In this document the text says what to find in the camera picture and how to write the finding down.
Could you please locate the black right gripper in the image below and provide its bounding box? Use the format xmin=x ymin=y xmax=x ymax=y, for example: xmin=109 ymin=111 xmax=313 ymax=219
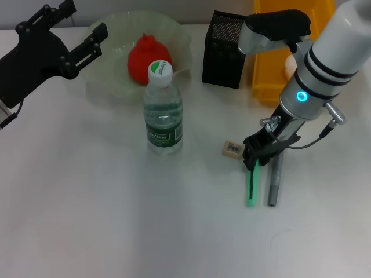
xmin=242 ymin=105 xmax=305 ymax=201

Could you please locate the pale green glass fruit bowl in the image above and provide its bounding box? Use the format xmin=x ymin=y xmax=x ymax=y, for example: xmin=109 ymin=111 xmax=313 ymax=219
xmin=85 ymin=10 xmax=194 ymax=104

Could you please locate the red-orange toy orange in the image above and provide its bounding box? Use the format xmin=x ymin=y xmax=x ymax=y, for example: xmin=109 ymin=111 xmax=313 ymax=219
xmin=128 ymin=33 xmax=173 ymax=85

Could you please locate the yellow plastic bin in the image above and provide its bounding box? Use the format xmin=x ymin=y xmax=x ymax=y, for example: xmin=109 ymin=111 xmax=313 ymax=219
xmin=250 ymin=0 xmax=337 ymax=104

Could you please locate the dark left gripper cable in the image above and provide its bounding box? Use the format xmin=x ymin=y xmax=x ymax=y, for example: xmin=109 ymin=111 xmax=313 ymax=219
xmin=0 ymin=100 xmax=26 ymax=130

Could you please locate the grey marker pen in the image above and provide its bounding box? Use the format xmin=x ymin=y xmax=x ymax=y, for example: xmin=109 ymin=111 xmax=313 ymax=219
xmin=267 ymin=153 xmax=285 ymax=207

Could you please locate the white paper ball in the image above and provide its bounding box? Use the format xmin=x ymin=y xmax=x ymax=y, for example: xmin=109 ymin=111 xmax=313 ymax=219
xmin=283 ymin=54 xmax=298 ymax=78

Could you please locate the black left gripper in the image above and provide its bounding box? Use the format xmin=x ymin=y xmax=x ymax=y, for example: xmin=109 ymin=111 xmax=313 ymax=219
xmin=0 ymin=0 xmax=110 ymax=109

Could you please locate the dark gripper cable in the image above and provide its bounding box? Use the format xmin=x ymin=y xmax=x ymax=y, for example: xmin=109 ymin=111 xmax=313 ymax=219
xmin=0 ymin=100 xmax=26 ymax=130
xmin=259 ymin=101 xmax=347 ymax=150

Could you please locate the black mesh pen holder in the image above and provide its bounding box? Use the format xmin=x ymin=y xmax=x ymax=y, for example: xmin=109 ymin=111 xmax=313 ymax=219
xmin=202 ymin=10 xmax=247 ymax=89

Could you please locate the green pen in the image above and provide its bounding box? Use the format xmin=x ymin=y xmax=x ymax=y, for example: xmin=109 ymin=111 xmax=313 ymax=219
xmin=245 ymin=160 xmax=259 ymax=208

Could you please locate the clear green-label water bottle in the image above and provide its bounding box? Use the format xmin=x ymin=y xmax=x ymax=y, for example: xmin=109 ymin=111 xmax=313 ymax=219
xmin=143 ymin=60 xmax=184 ymax=156

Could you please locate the beige eraser with barcode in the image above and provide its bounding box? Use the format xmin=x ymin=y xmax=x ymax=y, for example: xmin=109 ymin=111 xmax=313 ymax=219
xmin=221 ymin=141 xmax=243 ymax=159

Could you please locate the dark right gripper cable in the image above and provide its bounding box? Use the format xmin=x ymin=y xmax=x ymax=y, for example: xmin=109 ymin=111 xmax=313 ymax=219
xmin=259 ymin=101 xmax=347 ymax=150

